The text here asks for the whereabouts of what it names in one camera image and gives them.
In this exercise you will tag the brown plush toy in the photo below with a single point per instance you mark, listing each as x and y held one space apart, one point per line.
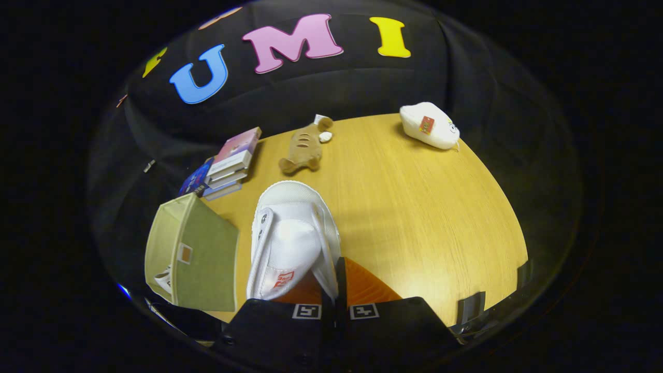
303 150

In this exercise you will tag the silver clip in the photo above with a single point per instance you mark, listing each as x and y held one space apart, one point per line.
149 166

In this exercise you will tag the black backdrop cloth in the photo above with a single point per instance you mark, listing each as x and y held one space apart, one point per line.
466 77

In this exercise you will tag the dark blue cover book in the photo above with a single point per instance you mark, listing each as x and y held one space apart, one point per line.
196 178

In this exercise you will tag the white canvas shoe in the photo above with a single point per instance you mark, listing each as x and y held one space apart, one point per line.
164 281
292 238

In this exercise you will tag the grey cover book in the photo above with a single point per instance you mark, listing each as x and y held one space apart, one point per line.
228 168

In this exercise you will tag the pink clip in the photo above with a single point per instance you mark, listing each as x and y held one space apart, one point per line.
121 100

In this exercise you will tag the pale blue cover book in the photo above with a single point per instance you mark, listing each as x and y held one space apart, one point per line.
222 190

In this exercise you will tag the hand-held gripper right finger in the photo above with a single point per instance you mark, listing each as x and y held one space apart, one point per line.
393 331

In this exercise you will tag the black table edge clamp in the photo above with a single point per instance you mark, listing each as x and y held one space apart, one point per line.
470 308
524 273

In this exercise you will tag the pink cover book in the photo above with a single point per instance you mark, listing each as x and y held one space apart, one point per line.
238 145

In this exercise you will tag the beige fabric storage box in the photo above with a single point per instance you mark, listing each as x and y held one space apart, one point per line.
207 259

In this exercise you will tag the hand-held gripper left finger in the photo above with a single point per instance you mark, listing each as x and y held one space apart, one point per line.
279 336

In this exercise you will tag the white plush toy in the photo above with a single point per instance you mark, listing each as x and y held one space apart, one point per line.
430 127

